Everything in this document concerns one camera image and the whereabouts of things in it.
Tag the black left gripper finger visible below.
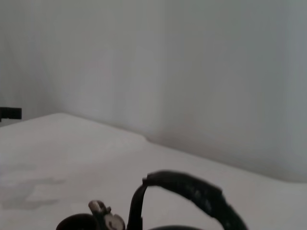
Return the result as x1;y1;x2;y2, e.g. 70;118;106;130
0;107;23;120

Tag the black round teapot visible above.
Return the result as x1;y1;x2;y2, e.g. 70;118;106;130
88;169;249;230

